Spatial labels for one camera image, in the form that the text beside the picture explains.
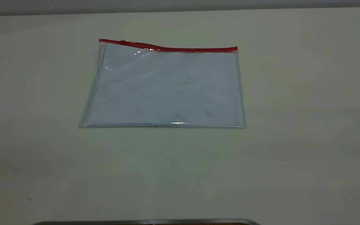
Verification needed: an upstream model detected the clear zip bag red zipper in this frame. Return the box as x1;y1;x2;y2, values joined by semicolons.
78;38;246;129

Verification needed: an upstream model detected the grey metal bar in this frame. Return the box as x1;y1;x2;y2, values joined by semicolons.
32;218;261;225

